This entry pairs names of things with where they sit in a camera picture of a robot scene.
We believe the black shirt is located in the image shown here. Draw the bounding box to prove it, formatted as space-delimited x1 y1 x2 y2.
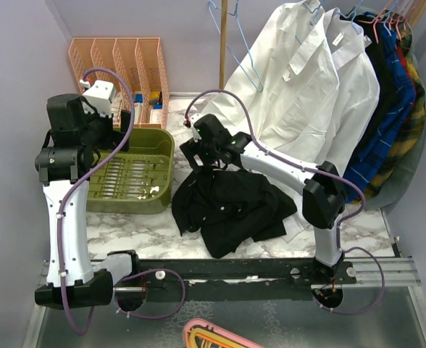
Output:
354 14 397 152
172 166 297 259

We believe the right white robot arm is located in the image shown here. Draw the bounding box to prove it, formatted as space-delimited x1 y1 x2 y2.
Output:
180 114 346 283

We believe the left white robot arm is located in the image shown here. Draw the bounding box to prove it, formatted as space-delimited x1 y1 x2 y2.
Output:
35 91 141 310

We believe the front white shirt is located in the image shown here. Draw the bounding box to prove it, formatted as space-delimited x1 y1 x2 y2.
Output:
201 1 339 162

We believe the white shirt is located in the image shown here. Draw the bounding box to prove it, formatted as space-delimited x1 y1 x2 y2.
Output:
281 7 380 244
201 1 339 162

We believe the empty light blue hanger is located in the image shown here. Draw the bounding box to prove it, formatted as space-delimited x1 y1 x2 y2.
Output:
207 0 264 94

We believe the pink hanger stack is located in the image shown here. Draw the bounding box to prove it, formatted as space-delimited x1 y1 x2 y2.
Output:
183 318 261 347

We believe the blue plaid shirt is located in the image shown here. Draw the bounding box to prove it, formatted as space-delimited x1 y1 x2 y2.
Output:
343 12 416 196

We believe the black hanging shirt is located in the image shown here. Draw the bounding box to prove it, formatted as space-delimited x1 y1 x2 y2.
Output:
354 14 397 152

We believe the yellow plaid shirt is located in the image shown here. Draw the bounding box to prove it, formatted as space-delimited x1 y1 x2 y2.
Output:
363 28 426 199

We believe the peach plastic file organizer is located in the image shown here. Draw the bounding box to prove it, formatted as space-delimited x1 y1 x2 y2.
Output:
68 37 170 129

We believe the olive green plastic basin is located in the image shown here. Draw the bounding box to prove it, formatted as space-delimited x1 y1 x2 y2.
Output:
87 128 175 215

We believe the wooden rack pole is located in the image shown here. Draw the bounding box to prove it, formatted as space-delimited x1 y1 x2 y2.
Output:
219 0 228 89

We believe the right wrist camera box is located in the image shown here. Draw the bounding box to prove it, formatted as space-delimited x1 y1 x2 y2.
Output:
184 113 203 142

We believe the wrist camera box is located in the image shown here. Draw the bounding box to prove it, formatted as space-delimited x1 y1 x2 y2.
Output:
184 113 203 142
79 80 117 117

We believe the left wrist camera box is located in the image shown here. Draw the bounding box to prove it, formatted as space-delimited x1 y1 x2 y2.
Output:
79 80 117 117

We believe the black mounting rail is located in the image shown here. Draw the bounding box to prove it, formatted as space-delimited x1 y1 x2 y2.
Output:
114 258 356 302

